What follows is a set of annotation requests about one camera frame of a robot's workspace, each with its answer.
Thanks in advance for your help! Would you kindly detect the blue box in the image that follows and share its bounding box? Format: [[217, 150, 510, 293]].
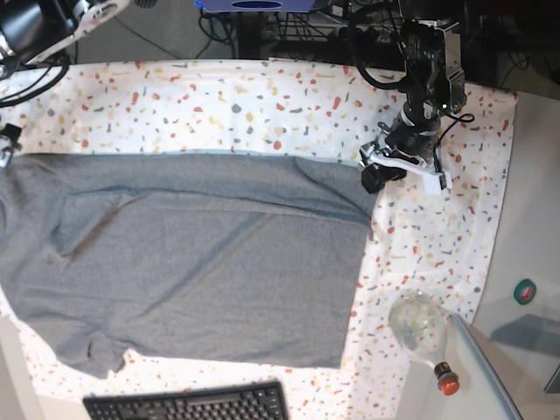
[[194, 0, 320, 13]]

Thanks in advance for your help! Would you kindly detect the grey t-shirt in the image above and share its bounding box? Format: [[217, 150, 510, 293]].
[[1, 154, 375, 378]]

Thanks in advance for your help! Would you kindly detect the terrazzo patterned tablecloth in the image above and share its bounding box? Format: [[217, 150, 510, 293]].
[[1, 59, 517, 419]]

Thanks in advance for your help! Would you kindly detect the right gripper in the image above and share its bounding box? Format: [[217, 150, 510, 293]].
[[0, 123, 22, 169]]

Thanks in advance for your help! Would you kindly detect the grey laptop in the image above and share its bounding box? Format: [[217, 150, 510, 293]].
[[444, 312, 560, 420]]

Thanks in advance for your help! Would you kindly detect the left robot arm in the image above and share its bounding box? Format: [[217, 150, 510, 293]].
[[347, 1, 474, 194]]

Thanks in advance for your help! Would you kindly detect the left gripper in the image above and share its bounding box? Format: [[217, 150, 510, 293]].
[[359, 111, 452, 195]]

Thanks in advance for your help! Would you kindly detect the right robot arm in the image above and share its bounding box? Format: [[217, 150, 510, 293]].
[[1, 0, 130, 109]]

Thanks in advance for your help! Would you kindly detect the clear bottle with red cap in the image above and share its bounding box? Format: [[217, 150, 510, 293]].
[[388, 290, 460, 396]]

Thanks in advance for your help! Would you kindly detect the green tape roll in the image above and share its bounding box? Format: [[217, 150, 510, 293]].
[[513, 279, 536, 305]]

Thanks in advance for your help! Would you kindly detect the black keyboard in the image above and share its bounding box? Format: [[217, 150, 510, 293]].
[[82, 381, 290, 420]]

